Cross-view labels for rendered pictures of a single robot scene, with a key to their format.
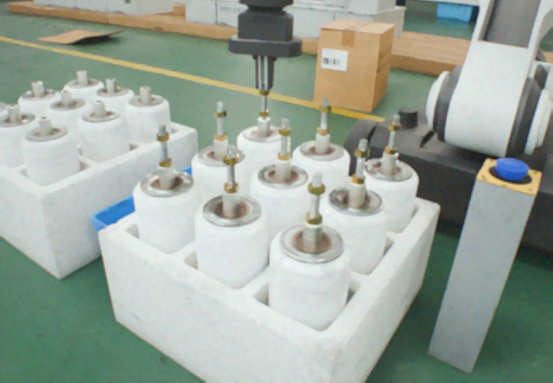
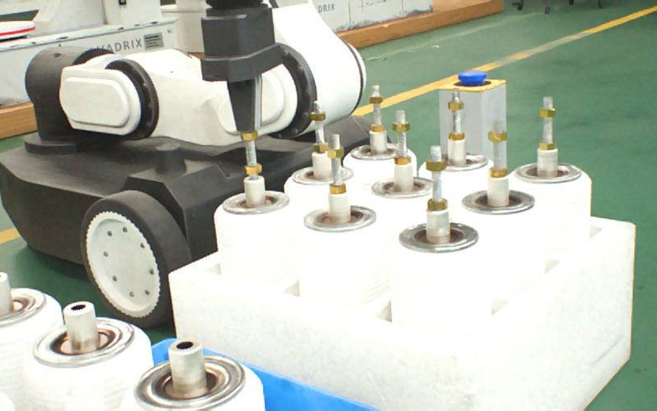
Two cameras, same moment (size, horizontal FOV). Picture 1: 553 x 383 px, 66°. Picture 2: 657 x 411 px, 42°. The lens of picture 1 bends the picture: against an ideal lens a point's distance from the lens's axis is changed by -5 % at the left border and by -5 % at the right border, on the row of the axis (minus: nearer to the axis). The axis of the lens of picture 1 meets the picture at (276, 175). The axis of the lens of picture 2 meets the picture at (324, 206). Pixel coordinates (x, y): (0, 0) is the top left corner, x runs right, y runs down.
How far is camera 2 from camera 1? 1.07 m
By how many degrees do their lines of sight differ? 76
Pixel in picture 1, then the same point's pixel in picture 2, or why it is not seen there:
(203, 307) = (572, 299)
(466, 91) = (315, 59)
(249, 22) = (253, 24)
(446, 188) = not seen: hidden behind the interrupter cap
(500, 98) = (340, 55)
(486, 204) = (489, 109)
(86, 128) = (140, 360)
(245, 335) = (597, 282)
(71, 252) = not seen: outside the picture
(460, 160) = (267, 165)
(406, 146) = (216, 184)
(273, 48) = (273, 56)
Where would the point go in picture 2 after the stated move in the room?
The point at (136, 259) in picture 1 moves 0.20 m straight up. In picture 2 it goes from (518, 332) to (517, 120)
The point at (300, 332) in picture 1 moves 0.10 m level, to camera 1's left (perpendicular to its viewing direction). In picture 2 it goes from (609, 233) to (631, 267)
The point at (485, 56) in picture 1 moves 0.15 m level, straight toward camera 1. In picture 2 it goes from (291, 22) to (382, 21)
